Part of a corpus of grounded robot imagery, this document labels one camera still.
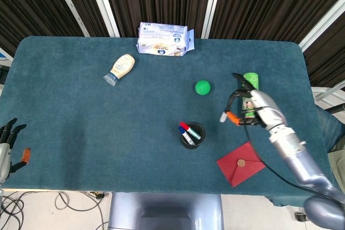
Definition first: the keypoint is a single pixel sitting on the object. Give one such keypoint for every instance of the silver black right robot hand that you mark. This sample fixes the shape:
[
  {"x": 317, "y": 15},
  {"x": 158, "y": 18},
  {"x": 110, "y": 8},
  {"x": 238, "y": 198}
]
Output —
[{"x": 265, "y": 108}]

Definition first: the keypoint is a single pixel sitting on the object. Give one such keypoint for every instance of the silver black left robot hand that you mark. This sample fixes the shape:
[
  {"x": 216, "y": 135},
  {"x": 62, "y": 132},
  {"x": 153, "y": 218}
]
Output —
[{"x": 4, "y": 157}]

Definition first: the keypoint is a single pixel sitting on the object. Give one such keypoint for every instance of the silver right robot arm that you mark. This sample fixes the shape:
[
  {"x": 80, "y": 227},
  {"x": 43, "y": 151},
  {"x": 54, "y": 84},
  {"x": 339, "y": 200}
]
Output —
[{"x": 296, "y": 154}]

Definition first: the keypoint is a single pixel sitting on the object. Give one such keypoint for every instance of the black pen cup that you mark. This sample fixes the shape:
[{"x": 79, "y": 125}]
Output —
[{"x": 198, "y": 145}]

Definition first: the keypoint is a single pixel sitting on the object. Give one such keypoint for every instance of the red cap marker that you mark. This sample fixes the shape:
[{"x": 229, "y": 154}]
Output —
[{"x": 183, "y": 125}]

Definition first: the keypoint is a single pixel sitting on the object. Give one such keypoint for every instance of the blue cap marker pen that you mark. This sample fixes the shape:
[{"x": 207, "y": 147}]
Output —
[{"x": 181, "y": 130}]

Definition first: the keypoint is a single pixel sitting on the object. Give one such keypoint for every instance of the green chips can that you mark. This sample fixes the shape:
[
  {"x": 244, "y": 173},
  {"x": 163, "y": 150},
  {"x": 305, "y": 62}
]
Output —
[{"x": 250, "y": 79}]

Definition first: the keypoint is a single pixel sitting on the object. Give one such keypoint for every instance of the white metal rack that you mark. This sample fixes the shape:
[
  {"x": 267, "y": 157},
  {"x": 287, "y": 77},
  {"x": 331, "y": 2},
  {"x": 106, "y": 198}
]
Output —
[{"x": 327, "y": 92}]

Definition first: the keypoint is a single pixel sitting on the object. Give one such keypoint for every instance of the green rubber ball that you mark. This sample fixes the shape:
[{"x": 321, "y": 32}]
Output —
[{"x": 202, "y": 87}]

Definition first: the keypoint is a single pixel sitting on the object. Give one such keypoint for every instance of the blue denim fabric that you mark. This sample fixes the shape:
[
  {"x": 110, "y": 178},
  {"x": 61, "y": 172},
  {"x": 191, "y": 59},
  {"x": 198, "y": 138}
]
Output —
[{"x": 330, "y": 127}]

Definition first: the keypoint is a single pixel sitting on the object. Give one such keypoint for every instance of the red envelope with seal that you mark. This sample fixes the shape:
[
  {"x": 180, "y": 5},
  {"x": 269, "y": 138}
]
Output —
[{"x": 231, "y": 168}]

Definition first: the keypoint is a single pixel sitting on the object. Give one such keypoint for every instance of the teal fabric tablecloth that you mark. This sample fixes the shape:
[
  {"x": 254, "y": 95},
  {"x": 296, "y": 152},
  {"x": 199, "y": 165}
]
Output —
[{"x": 107, "y": 133}]

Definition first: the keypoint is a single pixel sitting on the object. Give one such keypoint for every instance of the white purple tissue pack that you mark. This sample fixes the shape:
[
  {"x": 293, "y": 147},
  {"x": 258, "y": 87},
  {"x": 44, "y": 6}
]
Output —
[{"x": 161, "y": 38}]

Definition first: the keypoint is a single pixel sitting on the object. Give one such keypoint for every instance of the blue grey robot torso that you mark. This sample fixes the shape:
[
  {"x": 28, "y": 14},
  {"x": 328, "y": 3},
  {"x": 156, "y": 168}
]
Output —
[{"x": 167, "y": 208}]

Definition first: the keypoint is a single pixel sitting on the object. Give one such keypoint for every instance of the cream mayonnaise squeeze bottle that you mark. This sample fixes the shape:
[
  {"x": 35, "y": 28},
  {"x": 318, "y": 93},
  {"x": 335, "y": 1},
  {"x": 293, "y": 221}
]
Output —
[{"x": 122, "y": 65}]

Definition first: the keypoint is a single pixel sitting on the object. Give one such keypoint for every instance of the white frame post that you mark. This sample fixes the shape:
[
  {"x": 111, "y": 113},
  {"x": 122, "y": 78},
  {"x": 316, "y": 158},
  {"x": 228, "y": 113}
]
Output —
[
  {"x": 323, "y": 20},
  {"x": 70, "y": 3},
  {"x": 211, "y": 6},
  {"x": 103, "y": 3}
]

